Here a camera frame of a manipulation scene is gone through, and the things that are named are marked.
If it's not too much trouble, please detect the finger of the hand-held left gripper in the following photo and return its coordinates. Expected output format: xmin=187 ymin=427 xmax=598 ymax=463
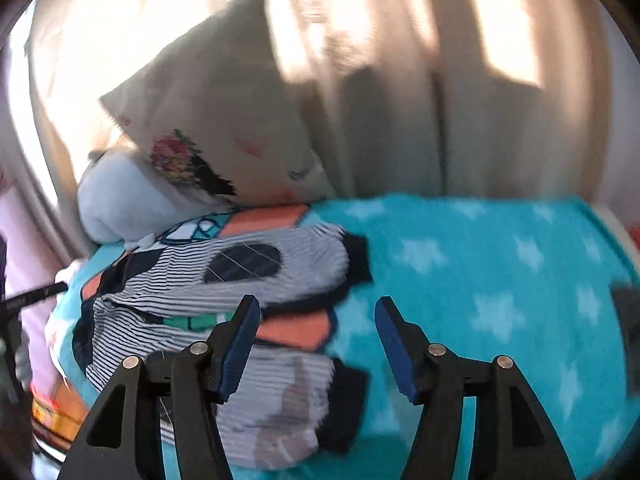
xmin=1 ymin=281 xmax=69 ymax=314

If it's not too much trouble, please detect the white plush pillow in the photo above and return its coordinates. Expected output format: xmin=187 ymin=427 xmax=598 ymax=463
xmin=77 ymin=147 xmax=236 ymax=252

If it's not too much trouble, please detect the turquoise star printed blanket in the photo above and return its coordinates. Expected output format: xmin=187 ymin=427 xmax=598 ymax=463
xmin=31 ymin=195 xmax=640 ymax=480

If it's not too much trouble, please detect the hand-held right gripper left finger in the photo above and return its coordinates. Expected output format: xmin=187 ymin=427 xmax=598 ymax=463
xmin=57 ymin=294 xmax=262 ymax=480

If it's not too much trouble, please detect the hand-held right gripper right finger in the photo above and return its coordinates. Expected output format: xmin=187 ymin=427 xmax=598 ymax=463
xmin=374 ymin=295 xmax=584 ymax=480

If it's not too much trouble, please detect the beige curtain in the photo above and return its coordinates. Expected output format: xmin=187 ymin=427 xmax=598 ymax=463
xmin=25 ymin=0 xmax=616 ymax=201

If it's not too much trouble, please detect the beige floral butterfly pillow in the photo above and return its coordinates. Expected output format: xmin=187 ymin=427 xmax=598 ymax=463
xmin=99 ymin=0 xmax=336 ymax=206

